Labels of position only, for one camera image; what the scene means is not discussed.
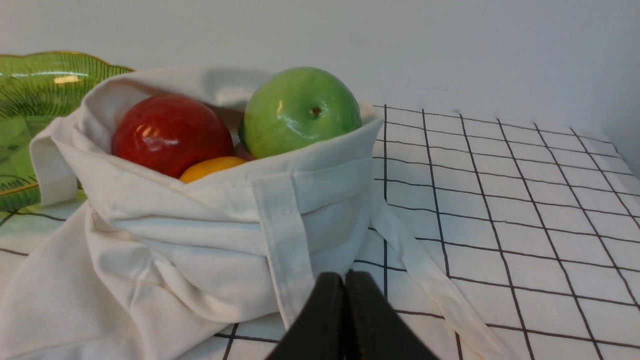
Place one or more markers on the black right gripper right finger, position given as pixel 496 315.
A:
pixel 373 330

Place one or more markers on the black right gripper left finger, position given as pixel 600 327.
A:
pixel 316 334

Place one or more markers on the green apple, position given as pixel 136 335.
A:
pixel 296 108

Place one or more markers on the white cloth tote bag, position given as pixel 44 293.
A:
pixel 150 267

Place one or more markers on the orange fruit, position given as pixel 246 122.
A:
pixel 211 166

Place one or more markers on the white black grid tablecloth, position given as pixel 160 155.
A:
pixel 537 226

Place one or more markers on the pink peach with leaf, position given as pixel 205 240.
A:
pixel 241 152

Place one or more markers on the red apple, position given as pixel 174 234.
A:
pixel 170 133

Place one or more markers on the green glass plate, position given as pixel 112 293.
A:
pixel 34 90

